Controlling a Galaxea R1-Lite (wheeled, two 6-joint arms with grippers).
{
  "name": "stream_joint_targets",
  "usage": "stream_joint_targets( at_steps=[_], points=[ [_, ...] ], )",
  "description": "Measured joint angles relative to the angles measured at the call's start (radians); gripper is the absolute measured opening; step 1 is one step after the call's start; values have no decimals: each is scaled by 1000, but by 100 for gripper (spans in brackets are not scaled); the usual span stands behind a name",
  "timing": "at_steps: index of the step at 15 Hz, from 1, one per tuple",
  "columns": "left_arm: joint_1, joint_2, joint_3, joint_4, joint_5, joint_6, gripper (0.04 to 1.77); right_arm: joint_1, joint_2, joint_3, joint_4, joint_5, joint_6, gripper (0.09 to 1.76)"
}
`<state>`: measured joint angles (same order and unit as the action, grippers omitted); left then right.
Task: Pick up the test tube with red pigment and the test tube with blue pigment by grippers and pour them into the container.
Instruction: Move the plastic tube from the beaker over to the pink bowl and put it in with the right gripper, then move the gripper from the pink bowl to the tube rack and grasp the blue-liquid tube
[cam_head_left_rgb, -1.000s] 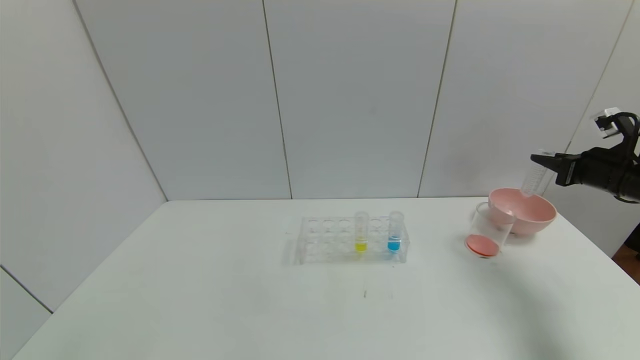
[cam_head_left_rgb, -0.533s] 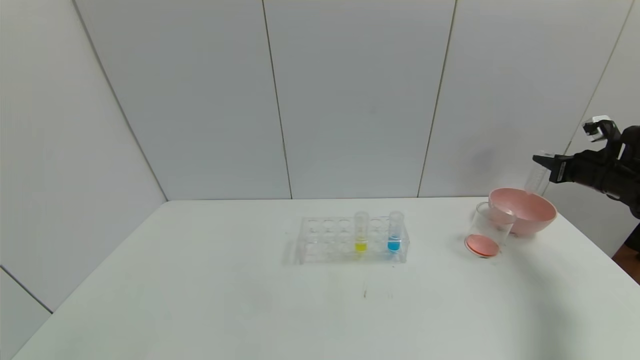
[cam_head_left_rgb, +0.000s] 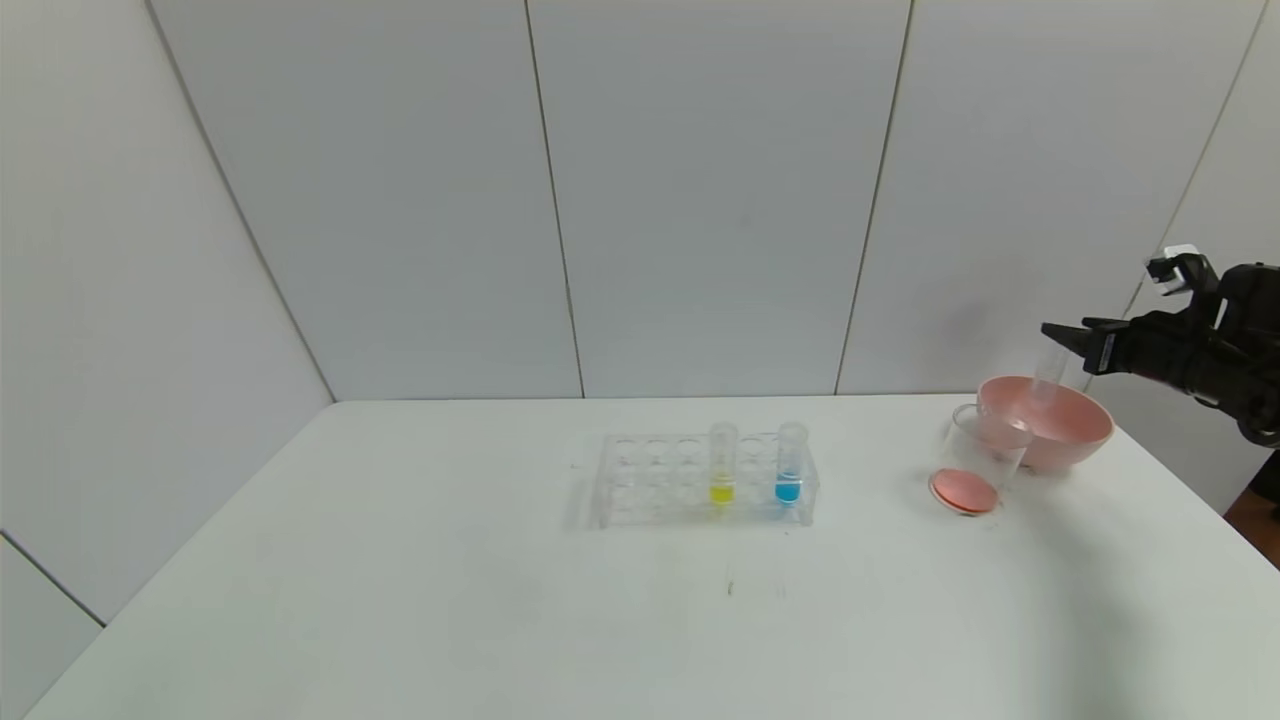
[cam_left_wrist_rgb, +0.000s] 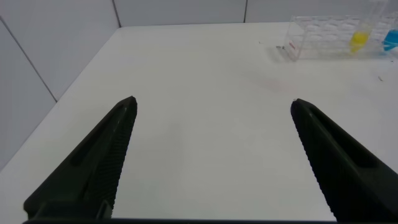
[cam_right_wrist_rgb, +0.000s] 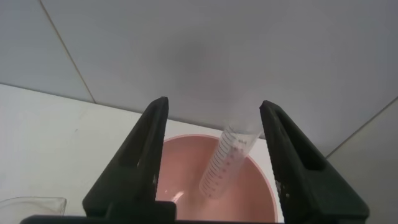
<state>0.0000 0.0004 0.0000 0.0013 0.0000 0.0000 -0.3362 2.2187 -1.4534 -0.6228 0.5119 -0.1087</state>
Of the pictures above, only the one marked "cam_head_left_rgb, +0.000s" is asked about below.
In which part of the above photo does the red pigment test tube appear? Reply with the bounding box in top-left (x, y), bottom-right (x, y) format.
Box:
top-left (1030, 345), bottom-right (1071, 413)

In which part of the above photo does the clear plastic beaker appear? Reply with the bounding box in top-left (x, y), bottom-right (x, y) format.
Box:
top-left (928, 404), bottom-right (1033, 517)

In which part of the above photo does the clear plastic test tube rack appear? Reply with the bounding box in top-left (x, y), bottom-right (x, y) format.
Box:
top-left (592, 431), bottom-right (822, 530)

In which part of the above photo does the yellow pigment test tube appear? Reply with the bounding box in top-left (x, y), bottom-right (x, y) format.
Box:
top-left (708, 421), bottom-right (740, 506)

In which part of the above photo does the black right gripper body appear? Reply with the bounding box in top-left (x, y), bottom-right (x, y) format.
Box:
top-left (1082, 310), bottom-right (1202, 396)

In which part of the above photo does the blue pigment test tube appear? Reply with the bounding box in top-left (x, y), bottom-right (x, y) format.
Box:
top-left (776, 421), bottom-right (809, 504)

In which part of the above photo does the pink bowl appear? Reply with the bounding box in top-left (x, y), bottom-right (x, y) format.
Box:
top-left (977, 376), bottom-right (1114, 473)

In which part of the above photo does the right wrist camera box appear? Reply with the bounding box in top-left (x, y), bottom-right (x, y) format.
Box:
top-left (1145, 245), bottom-right (1219, 301)

